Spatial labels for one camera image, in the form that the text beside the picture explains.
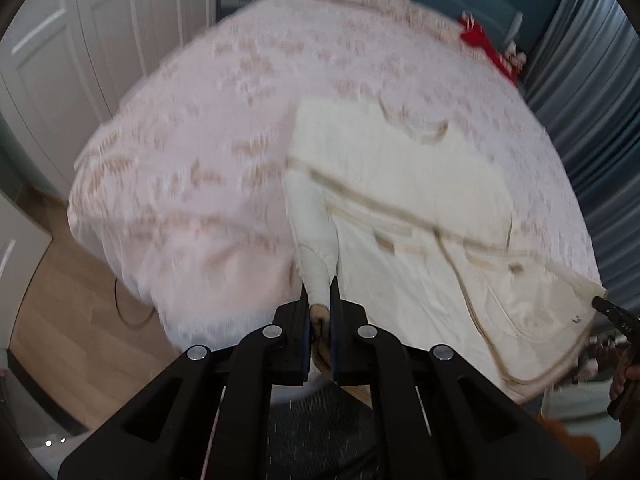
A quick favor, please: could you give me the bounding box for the grey-blue curtain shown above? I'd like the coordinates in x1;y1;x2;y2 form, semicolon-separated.
525;0;639;312

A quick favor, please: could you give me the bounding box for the pink floral bedspread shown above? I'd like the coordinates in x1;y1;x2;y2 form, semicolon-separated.
67;0;600;350

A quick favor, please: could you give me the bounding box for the pink floral pillow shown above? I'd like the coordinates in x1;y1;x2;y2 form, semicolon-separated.
331;0;463;48

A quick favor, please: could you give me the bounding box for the red garment on bed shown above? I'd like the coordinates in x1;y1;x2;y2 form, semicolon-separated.
458;11;521;84

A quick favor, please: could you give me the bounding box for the small plush toy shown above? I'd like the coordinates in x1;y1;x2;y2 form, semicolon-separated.
502;41;527;77

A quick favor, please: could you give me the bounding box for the white panelled wardrobe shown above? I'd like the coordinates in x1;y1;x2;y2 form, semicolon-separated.
1;0;216;198

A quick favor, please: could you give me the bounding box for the cream quilted coat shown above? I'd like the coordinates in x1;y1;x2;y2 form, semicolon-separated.
283;98;602;402

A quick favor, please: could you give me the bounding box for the person's right hand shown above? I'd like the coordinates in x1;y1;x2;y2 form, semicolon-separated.
608;348;637;401

